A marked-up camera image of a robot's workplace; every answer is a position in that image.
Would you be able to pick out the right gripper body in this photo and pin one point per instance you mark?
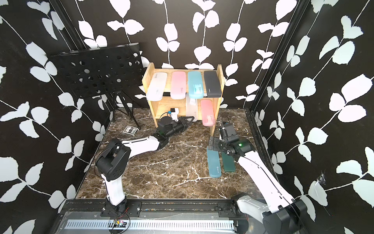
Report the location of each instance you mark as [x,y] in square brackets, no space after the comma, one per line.
[218,144]

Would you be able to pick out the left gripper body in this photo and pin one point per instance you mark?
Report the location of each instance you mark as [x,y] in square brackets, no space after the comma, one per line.
[177,126]

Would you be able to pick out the clear white pencil case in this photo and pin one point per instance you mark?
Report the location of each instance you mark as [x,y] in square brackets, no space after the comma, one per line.
[191,108]

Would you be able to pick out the pink pencil case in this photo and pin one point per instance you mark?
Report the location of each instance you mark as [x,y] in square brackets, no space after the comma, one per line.
[178,85]
[208,117]

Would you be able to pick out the teal pencil case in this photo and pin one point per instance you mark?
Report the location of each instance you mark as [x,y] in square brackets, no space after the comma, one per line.
[213,160]

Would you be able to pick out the dark green pencil case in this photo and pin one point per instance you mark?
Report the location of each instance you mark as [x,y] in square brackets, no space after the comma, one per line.
[228,163]

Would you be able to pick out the frosted white pencil case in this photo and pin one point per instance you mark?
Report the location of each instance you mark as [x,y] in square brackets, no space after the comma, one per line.
[157,86]

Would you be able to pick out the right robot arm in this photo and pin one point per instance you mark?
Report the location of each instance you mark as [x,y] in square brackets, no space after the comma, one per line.
[280,213]

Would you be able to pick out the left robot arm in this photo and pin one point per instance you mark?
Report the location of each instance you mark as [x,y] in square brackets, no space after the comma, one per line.
[112,162]

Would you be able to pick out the wooden two-tier shelf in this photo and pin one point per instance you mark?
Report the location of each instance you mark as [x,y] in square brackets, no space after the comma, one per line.
[158,108]

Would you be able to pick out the light blue upper pencil case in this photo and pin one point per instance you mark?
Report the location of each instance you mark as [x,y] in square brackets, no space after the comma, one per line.
[195,84]

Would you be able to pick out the dark grey pencil case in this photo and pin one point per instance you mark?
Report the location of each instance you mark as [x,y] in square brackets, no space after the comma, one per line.
[213,86]

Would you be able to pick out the black white tag card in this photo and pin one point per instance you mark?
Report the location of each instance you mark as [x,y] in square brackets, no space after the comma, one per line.
[130,130]

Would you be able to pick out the black perforated music stand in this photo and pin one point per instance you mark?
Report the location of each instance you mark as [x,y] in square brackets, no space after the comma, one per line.
[112,71]

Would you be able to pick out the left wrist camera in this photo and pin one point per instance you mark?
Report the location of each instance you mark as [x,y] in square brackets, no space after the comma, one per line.
[174,114]

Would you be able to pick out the white slotted cable duct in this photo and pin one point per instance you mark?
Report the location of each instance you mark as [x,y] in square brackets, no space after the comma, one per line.
[168,225]

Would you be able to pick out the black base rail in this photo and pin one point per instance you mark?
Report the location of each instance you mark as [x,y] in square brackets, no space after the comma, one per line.
[138,207]

